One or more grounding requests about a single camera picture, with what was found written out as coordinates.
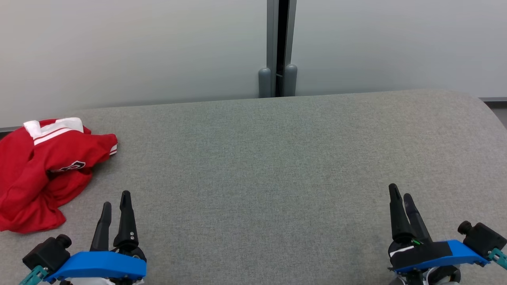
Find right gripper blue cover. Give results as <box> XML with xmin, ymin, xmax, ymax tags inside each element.
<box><xmin>388</xmin><ymin>183</ymin><xmax>490</xmax><ymax>285</ymax></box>

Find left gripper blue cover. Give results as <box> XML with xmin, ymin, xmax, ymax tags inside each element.
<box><xmin>44</xmin><ymin>190</ymin><xmax>147</xmax><ymax>285</ymax></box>

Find red shorts with white stripe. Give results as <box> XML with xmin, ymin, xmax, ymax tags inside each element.
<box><xmin>0</xmin><ymin>121</ymin><xmax>93</xmax><ymax>233</ymax></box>

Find grey rounded post foot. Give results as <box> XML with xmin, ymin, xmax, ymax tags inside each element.
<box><xmin>283</xmin><ymin>64</ymin><xmax>298</xmax><ymax>97</ymax></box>
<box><xmin>258</xmin><ymin>67</ymin><xmax>273</xmax><ymax>98</ymax></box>

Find grey partition post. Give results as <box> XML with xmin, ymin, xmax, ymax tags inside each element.
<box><xmin>266</xmin><ymin>0</ymin><xmax>297</xmax><ymax>97</ymax></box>

